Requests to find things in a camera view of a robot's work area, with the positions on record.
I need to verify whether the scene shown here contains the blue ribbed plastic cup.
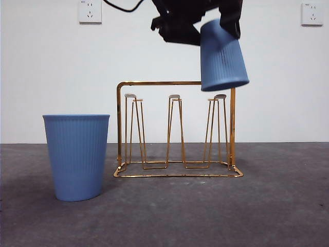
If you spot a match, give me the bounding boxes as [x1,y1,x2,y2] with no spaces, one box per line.
[42,114,111,202]
[199,18,250,92]

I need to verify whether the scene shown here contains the white wall socket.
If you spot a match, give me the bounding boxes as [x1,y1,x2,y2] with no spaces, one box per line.
[301,3,324,27]
[79,0,103,25]

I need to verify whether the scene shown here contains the gold wire cup rack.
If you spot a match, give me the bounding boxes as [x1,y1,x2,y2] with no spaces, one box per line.
[114,81,244,179]

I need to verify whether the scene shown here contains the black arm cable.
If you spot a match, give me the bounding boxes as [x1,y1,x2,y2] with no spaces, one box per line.
[102,0,145,13]

